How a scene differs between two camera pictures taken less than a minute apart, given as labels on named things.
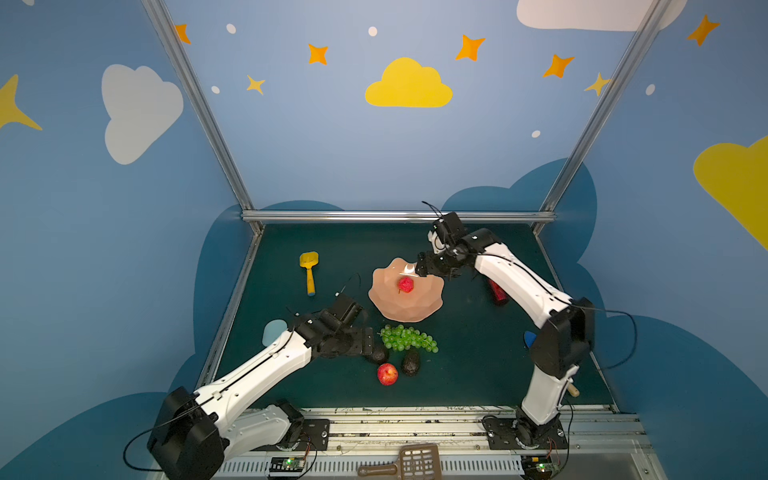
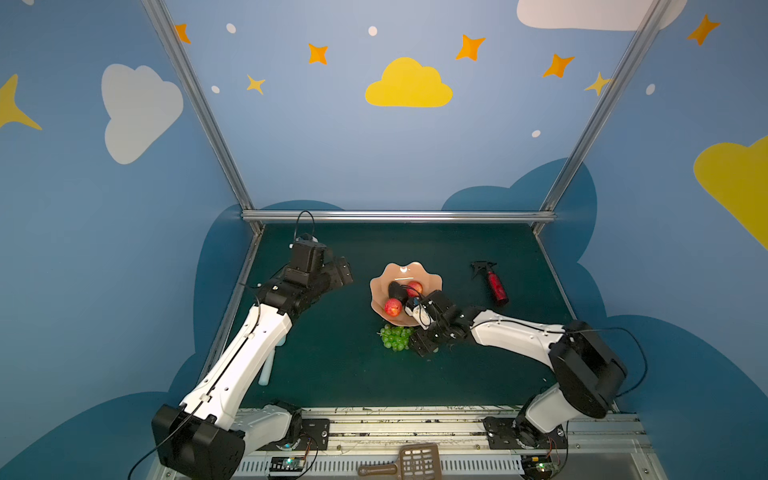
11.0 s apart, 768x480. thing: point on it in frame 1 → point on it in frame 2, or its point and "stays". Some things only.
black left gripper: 365,342 → 339,271
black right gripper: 429,264 → 424,318
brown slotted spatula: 416,462 stays
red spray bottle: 498,295 stays
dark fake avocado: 380,356 → 397,291
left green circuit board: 287,464 stays
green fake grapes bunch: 401,339 stays
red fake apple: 387,374 → 393,307
